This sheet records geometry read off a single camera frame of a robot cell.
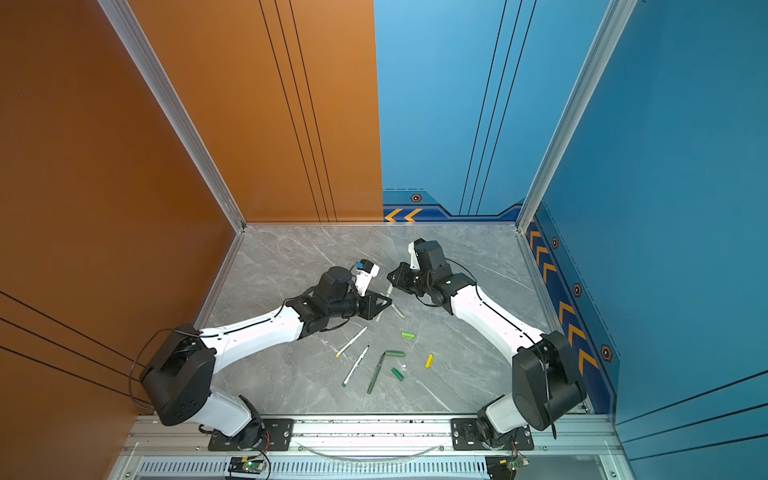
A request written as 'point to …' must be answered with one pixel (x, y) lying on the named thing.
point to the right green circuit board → (517, 462)
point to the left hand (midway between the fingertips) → (392, 297)
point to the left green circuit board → (243, 464)
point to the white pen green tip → (355, 365)
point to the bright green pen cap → (407, 335)
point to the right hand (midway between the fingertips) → (388, 277)
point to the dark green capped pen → (386, 353)
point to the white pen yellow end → (350, 342)
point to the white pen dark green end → (381, 312)
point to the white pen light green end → (402, 315)
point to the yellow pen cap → (429, 361)
